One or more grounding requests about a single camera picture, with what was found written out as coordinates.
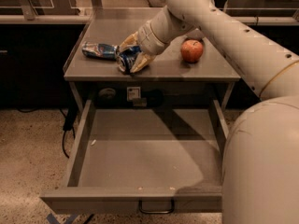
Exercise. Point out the white bowl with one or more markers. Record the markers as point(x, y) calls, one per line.
point(195, 34)

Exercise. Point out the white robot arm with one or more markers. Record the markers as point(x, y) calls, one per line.
point(260, 167)

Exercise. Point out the blue tape on floor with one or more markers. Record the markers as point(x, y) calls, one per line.
point(52, 219)

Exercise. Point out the metal drawer handle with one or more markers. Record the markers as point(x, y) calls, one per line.
point(156, 207)

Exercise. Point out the blue pepsi can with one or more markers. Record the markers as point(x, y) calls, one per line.
point(126, 59)

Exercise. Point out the white label tag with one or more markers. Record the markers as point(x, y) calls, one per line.
point(133, 93)

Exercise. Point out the red apple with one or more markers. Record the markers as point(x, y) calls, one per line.
point(191, 51)

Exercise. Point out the grey open drawer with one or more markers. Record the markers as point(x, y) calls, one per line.
point(143, 155)

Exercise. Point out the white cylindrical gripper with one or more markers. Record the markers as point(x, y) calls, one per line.
point(149, 41)

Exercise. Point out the grey cabinet counter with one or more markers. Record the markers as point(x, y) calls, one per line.
point(212, 75)

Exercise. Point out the crushed blue can on counter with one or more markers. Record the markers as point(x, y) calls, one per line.
point(100, 51)

